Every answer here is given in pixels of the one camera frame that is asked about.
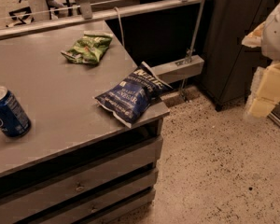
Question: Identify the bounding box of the green chips bag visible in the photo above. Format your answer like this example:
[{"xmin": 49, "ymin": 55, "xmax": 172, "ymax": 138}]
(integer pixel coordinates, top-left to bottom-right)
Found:
[{"xmin": 61, "ymin": 31, "xmax": 113, "ymax": 65}]

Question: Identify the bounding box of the grey metal rail beam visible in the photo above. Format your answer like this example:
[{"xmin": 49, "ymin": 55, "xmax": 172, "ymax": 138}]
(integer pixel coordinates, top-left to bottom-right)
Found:
[{"xmin": 0, "ymin": 0, "xmax": 202, "ymax": 40}]

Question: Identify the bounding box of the blue pepsi can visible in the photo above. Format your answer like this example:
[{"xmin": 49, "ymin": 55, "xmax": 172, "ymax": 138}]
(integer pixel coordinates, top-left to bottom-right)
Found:
[{"xmin": 0, "ymin": 86, "xmax": 31, "ymax": 137}]

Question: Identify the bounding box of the thin metal pole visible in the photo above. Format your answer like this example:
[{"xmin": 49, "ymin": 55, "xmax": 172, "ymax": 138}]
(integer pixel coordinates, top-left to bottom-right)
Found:
[{"xmin": 179, "ymin": 0, "xmax": 209, "ymax": 102}]

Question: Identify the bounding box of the blue kettle chips bag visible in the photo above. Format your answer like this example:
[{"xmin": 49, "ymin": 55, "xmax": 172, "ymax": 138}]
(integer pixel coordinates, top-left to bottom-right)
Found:
[{"xmin": 95, "ymin": 62, "xmax": 172, "ymax": 128}]

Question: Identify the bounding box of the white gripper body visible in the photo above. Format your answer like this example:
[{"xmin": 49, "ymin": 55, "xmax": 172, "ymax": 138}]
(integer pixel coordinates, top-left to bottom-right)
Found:
[{"xmin": 261, "ymin": 3, "xmax": 280, "ymax": 61}]

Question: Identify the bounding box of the dark grey cabinet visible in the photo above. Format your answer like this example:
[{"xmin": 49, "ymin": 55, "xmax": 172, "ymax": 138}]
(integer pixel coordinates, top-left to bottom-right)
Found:
[{"xmin": 198, "ymin": 0, "xmax": 280, "ymax": 111}]

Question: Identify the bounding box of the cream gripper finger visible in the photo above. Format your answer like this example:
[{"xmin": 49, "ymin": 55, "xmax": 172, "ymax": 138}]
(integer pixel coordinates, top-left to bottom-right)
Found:
[
  {"xmin": 242, "ymin": 22, "xmax": 265, "ymax": 48},
  {"xmin": 247, "ymin": 61, "xmax": 280, "ymax": 118}
]

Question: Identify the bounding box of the grey drawer cabinet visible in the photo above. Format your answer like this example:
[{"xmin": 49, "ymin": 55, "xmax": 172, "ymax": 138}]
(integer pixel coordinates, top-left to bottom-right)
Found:
[{"xmin": 0, "ymin": 119, "xmax": 164, "ymax": 224}]

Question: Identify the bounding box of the white cable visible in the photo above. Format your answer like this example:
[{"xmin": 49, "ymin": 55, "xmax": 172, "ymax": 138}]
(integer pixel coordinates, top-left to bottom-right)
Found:
[{"xmin": 113, "ymin": 6, "xmax": 126, "ymax": 49}]

